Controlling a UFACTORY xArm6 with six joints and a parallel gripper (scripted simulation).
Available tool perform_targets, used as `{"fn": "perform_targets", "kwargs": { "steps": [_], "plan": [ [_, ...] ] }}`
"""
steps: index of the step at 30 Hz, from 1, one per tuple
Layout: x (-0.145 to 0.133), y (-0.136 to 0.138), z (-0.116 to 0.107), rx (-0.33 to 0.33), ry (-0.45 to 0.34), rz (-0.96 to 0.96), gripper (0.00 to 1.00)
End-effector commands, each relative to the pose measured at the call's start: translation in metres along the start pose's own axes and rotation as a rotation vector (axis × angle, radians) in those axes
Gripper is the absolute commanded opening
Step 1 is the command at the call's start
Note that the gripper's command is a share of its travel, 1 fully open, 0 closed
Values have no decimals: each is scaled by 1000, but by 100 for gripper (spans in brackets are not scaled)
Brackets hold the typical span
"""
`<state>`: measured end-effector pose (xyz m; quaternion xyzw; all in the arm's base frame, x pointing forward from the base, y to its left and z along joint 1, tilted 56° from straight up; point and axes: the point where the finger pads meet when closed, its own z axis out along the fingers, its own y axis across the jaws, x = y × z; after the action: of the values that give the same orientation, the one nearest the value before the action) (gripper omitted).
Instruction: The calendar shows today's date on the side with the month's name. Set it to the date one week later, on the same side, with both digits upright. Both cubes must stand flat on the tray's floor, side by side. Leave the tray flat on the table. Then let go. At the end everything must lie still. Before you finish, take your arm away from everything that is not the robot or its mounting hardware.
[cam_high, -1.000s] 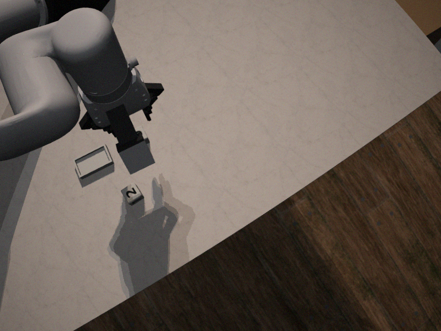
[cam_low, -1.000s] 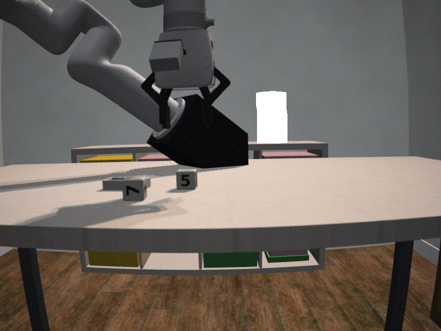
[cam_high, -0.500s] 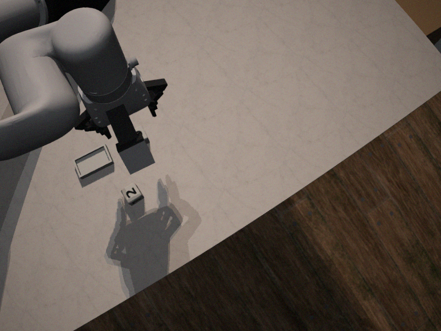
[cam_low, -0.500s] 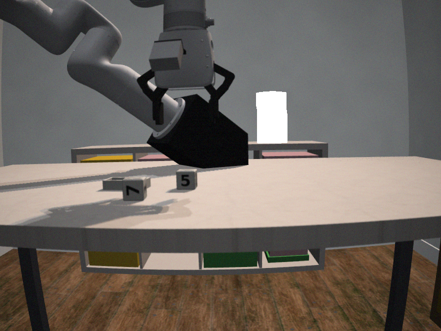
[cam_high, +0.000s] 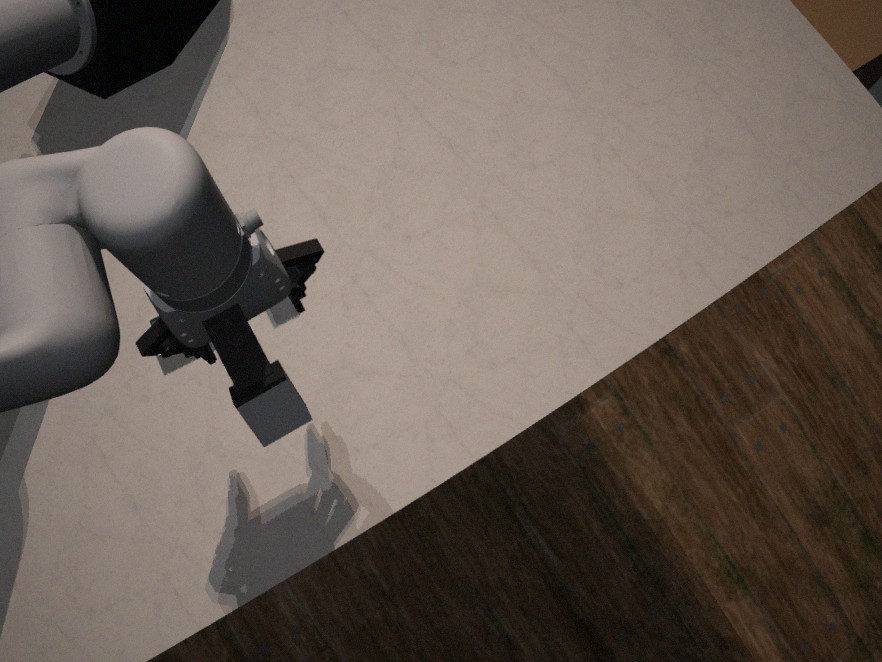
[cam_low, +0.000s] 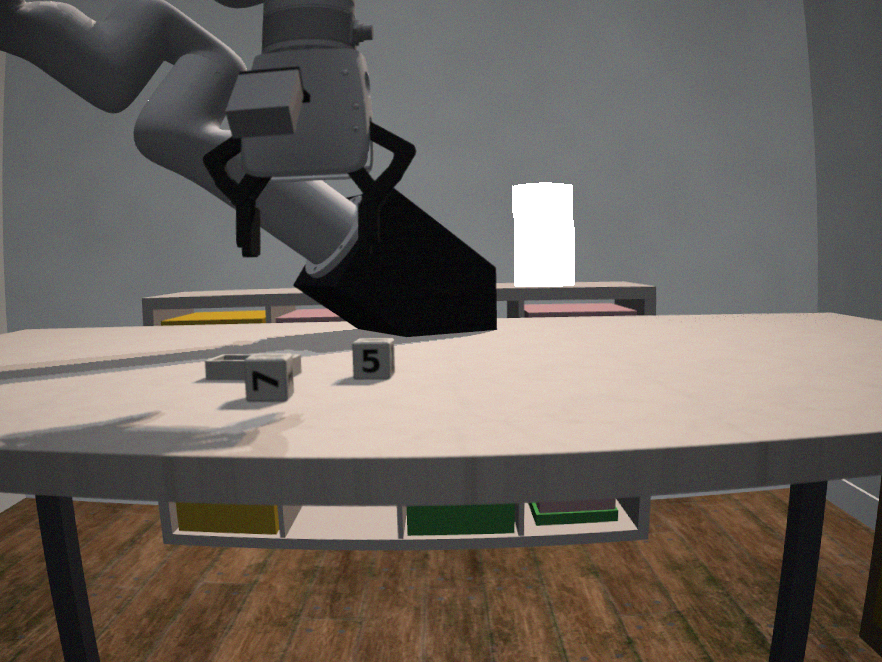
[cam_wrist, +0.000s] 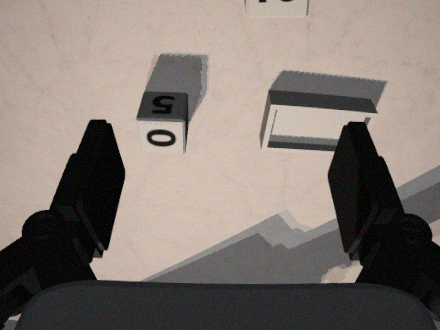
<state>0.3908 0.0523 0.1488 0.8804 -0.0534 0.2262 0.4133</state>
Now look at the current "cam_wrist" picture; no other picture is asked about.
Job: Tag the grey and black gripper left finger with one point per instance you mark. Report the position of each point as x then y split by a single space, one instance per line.
57 245

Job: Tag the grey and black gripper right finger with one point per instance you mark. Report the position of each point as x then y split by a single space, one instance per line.
374 228

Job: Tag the white digit cube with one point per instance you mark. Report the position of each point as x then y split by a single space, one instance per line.
162 122
276 8

